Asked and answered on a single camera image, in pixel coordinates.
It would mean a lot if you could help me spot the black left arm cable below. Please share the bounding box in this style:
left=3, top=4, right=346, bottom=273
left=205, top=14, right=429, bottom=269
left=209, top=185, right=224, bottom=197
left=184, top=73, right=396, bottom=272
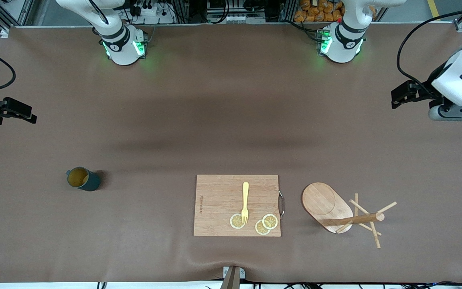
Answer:
left=397, top=9, right=462, bottom=99

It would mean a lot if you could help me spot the yellow plastic fork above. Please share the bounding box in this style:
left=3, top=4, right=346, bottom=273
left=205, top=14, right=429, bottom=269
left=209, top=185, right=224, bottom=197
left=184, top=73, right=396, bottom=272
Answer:
left=241, top=181, right=250, bottom=225

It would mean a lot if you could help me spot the white power strip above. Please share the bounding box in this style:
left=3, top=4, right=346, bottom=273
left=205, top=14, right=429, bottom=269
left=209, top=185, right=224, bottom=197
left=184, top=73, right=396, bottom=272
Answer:
left=129, top=0, right=175, bottom=24

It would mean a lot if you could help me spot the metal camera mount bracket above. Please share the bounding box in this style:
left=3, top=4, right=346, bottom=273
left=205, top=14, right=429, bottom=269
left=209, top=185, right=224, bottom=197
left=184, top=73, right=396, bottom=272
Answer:
left=220, top=266, right=246, bottom=289

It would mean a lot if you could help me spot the brown table mat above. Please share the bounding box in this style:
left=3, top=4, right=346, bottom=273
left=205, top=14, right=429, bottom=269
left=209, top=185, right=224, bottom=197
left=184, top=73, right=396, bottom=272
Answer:
left=0, top=22, right=462, bottom=283

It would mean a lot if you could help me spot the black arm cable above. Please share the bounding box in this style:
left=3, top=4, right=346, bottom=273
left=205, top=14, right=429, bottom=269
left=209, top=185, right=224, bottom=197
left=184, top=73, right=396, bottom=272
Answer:
left=0, top=0, right=109, bottom=93
left=397, top=9, right=462, bottom=99

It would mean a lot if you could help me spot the wooden cup rack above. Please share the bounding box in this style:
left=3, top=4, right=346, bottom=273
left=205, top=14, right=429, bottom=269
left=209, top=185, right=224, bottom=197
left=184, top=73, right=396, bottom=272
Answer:
left=302, top=182, right=397, bottom=248

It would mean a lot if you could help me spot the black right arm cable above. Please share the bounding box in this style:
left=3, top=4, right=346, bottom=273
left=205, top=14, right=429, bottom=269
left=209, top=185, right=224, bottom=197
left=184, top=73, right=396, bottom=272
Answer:
left=0, top=0, right=109, bottom=93

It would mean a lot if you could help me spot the orange snack packets bag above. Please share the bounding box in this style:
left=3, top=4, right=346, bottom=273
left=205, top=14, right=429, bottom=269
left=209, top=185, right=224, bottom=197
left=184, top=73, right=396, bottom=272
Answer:
left=294, top=0, right=346, bottom=23

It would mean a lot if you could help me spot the dark teal cup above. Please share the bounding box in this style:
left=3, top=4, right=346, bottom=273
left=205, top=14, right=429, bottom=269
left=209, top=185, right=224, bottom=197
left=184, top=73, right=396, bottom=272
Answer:
left=66, top=167, right=102, bottom=192

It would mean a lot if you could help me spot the bamboo cutting board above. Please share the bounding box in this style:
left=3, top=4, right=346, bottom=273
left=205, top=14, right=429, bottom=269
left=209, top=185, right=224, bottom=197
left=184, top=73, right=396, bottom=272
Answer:
left=193, top=174, right=286, bottom=237

